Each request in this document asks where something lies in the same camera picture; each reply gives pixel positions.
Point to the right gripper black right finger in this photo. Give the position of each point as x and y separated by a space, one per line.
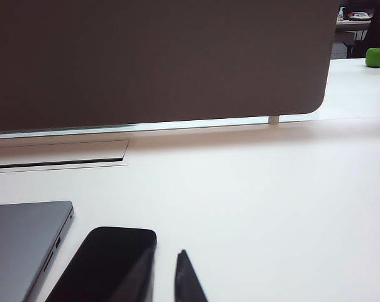
187 280

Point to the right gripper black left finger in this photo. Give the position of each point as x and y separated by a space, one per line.
146 277

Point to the silver Dell laptop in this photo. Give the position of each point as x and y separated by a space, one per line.
23 245

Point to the brown desk divider panel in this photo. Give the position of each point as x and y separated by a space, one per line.
158 59

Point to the green apple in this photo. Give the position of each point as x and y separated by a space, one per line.
376 57

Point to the grey background desk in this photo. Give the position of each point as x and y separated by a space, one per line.
352 25

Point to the black office chair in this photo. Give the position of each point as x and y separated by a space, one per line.
374 28

